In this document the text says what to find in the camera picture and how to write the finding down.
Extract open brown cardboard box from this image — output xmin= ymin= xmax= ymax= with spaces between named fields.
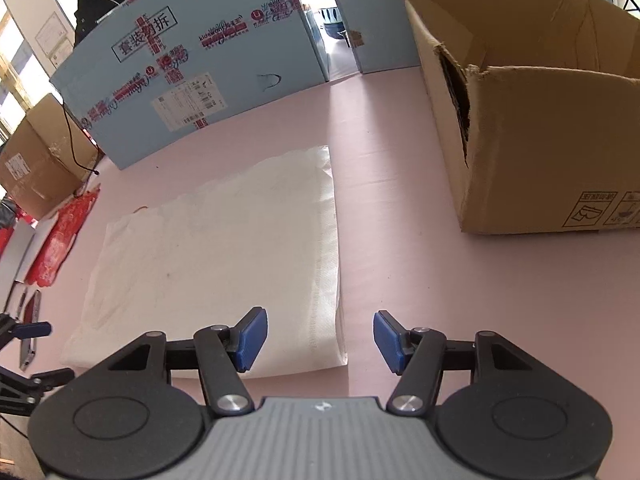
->
xmin=397 ymin=0 xmax=640 ymax=235

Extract cream white cloth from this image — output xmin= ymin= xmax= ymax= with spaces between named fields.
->
xmin=60 ymin=145 xmax=349 ymax=381

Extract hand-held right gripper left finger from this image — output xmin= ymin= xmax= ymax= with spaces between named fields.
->
xmin=106 ymin=306 xmax=269 ymax=418

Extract thin black cable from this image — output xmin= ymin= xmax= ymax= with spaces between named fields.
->
xmin=61 ymin=102 xmax=101 ymax=177

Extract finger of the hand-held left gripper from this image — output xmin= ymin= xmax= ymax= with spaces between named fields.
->
xmin=0 ymin=312 xmax=53 ymax=356
xmin=0 ymin=366 xmax=76 ymax=417

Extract wall certificates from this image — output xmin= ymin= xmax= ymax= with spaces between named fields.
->
xmin=34 ymin=10 xmax=75 ymax=68

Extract brown cardboard box white label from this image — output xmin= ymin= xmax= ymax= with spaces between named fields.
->
xmin=0 ymin=92 xmax=101 ymax=221

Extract red plastic bag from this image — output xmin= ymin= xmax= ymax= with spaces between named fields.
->
xmin=25 ymin=187 xmax=101 ymax=288

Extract dark patterned bowl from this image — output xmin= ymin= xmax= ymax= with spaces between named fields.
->
xmin=320 ymin=6 xmax=346 ymax=40

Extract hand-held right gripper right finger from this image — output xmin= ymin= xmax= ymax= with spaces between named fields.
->
xmin=372 ymin=310 xmax=532 ymax=418

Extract large blue cardboard box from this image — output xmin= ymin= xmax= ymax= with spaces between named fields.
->
xmin=49 ymin=0 xmax=331 ymax=171

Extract smartphone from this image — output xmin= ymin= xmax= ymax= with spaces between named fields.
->
xmin=19 ymin=289 xmax=42 ymax=372

